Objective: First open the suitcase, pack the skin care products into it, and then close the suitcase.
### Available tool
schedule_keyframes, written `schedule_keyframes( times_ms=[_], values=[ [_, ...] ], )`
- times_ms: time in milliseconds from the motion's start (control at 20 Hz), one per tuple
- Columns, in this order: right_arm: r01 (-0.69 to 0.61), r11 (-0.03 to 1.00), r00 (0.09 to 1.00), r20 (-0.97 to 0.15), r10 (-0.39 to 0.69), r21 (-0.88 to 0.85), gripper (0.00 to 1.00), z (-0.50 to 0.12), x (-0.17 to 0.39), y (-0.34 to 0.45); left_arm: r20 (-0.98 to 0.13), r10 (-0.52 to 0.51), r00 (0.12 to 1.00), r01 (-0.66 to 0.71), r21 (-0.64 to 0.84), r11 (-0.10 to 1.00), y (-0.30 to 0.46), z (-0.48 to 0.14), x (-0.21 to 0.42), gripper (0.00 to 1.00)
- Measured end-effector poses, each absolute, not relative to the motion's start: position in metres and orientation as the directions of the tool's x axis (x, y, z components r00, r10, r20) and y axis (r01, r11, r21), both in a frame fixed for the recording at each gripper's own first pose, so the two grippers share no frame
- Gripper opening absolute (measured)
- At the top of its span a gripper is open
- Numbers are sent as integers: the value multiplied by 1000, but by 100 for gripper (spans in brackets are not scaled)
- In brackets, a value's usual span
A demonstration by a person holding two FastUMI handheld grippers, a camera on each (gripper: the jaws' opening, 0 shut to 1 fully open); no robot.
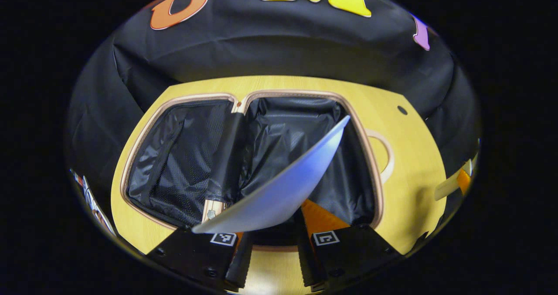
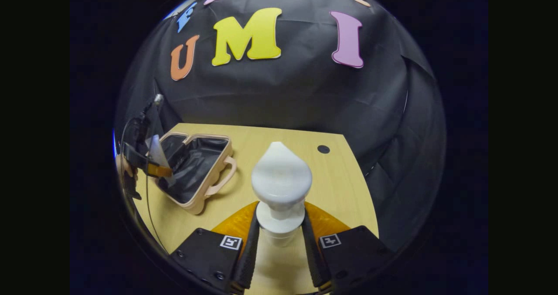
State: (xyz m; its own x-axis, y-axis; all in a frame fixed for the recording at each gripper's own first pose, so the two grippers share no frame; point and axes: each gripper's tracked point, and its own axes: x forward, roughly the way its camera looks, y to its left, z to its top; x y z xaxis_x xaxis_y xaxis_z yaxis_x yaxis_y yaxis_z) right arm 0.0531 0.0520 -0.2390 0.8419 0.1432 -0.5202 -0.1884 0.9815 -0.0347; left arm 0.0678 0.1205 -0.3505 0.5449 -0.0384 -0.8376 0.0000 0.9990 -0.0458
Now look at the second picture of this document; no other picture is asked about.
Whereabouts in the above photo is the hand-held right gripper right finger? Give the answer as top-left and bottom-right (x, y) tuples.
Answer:
(301, 200), (396, 293)

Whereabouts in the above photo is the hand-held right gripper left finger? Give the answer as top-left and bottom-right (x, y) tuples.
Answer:
(169, 200), (261, 295)

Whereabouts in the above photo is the beige suitcase with black lining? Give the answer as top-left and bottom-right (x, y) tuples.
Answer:
(150, 132), (238, 215)

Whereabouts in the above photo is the white pump bottle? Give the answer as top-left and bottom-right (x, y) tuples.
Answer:
(251, 141), (313, 248)

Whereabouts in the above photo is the thin black cable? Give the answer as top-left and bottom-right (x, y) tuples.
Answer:
(145, 176), (170, 255)

